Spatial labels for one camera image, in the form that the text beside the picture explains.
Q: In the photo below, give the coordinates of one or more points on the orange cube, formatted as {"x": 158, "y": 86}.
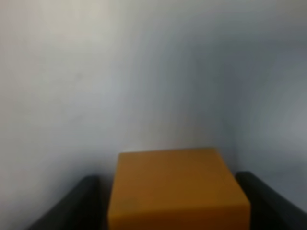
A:
{"x": 184, "y": 189}

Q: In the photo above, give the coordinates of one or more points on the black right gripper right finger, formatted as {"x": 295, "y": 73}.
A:
{"x": 270, "y": 210}

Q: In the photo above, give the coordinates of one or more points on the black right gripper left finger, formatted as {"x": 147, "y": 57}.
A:
{"x": 80, "y": 209}

